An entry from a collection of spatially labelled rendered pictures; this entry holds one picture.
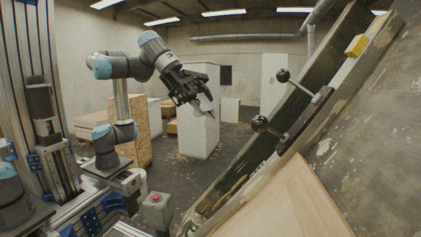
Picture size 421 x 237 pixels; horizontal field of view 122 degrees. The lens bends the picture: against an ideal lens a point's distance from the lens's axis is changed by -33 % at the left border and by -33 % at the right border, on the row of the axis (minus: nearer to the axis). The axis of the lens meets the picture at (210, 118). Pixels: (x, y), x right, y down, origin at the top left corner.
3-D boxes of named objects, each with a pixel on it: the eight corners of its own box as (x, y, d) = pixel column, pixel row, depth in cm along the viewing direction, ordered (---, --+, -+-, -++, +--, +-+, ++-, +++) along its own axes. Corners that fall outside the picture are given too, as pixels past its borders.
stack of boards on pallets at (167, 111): (178, 106, 837) (177, 97, 825) (197, 106, 805) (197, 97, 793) (146, 117, 612) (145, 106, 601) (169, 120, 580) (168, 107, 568)
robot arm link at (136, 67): (120, 69, 59) (127, 48, 52) (147, 68, 67) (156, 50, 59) (125, 85, 58) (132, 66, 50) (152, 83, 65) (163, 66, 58)
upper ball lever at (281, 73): (316, 109, 37) (274, 79, 43) (325, 97, 36) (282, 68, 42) (316, 107, 34) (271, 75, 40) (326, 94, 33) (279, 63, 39)
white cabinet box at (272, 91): (259, 130, 471) (262, 56, 419) (279, 132, 453) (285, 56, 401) (257, 138, 416) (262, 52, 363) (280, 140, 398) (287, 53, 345)
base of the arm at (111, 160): (90, 166, 87) (86, 151, 84) (109, 155, 100) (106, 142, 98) (106, 172, 82) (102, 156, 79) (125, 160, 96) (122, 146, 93)
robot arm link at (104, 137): (93, 147, 89) (88, 126, 85) (114, 142, 98) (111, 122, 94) (96, 154, 80) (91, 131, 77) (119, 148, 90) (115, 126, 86)
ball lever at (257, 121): (279, 141, 42) (244, 123, 36) (288, 130, 41) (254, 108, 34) (287, 150, 39) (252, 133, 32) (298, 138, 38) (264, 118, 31)
